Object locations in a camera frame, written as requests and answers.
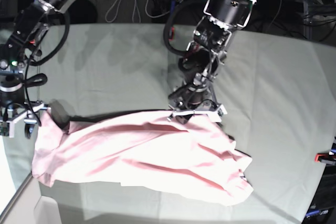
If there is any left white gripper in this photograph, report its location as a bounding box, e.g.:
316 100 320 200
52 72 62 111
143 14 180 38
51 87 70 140
167 87 228 125

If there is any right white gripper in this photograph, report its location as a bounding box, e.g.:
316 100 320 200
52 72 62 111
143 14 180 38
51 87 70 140
1 100 70 139

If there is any pink t-shirt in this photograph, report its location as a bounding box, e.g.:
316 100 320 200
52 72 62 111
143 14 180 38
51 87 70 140
31 111 253 206

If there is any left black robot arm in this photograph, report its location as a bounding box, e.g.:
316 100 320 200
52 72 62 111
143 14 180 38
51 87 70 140
163 0 257 124

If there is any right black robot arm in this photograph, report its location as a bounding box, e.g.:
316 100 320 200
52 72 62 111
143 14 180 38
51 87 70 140
1 0 76 138

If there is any middle red black clamp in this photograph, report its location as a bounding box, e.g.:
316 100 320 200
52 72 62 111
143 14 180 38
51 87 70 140
169 0 176 41

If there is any red black clamp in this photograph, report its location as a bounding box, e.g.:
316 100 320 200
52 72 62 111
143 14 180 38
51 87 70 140
314 152 335 166
169 0 176 41

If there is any right red black clamp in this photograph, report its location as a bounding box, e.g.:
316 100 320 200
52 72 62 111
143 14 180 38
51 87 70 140
314 152 335 166

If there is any white cable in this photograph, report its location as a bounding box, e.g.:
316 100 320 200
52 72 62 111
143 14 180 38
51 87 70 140
83 0 171 23

